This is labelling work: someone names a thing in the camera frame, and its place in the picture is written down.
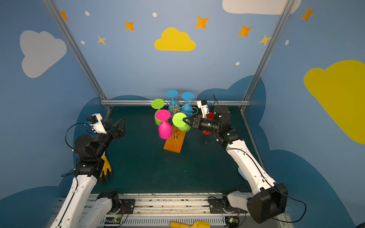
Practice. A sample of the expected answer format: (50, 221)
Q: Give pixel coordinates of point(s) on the gold wire glass rack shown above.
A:
(177, 110)

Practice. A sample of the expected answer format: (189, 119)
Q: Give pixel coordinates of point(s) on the green wine glass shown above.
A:
(178, 122)
(157, 104)

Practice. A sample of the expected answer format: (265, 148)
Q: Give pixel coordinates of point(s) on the aluminium corner post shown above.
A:
(63, 27)
(281, 23)

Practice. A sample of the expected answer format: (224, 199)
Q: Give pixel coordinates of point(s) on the red wine glass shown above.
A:
(210, 116)

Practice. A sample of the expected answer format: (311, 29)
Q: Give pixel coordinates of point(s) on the yellow black work glove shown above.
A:
(105, 171)

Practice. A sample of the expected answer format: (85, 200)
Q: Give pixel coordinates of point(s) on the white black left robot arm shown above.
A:
(92, 167)

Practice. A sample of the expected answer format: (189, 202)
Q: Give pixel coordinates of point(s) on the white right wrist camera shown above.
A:
(204, 106)

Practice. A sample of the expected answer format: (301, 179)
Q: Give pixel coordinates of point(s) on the aluminium left corner post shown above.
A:
(63, 27)

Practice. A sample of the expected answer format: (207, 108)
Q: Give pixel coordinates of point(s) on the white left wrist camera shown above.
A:
(95, 121)

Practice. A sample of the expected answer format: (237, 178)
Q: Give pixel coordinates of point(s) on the orange wooden rack base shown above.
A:
(174, 144)

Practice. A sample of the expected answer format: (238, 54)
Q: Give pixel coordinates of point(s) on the light blue scoop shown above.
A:
(242, 173)

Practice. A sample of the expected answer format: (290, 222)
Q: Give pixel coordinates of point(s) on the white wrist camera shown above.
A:
(204, 106)
(95, 121)

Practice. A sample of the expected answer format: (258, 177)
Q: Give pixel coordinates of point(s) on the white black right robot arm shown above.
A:
(267, 198)

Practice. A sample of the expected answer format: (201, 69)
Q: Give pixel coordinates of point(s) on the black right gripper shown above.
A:
(195, 122)

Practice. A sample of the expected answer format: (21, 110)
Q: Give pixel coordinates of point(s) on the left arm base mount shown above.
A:
(119, 206)

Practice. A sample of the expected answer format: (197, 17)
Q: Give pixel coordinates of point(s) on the right blue wine glass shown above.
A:
(186, 108)

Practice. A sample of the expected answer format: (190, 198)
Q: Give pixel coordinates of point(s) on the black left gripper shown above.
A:
(110, 132)

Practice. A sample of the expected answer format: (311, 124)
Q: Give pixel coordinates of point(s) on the left blue wine glass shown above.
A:
(172, 94)

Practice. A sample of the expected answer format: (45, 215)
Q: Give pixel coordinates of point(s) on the aluminium right corner post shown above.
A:
(281, 23)

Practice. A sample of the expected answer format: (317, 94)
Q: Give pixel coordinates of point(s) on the pink wine glass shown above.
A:
(165, 129)

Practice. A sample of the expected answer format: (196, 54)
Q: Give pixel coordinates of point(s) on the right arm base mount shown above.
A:
(222, 205)

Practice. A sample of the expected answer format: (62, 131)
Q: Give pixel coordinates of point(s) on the blue wine glass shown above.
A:
(186, 108)
(172, 94)

